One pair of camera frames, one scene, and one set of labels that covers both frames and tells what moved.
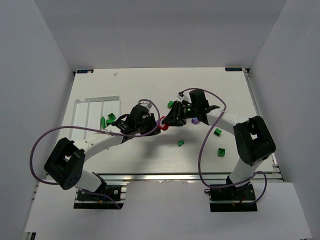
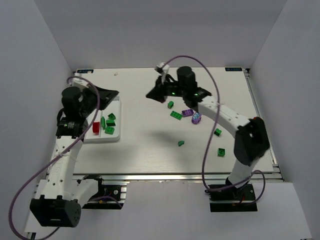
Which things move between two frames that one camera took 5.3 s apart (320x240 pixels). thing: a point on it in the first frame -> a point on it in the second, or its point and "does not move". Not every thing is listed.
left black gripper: (149, 124) -> (97, 97)
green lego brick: (217, 132) does not move
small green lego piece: (180, 143) does not move
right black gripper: (177, 113) -> (162, 87)
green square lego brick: (221, 152) does not move
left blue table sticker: (85, 71) does not move
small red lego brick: (162, 126) -> (96, 127)
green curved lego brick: (111, 116) does not move
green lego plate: (103, 122) does not move
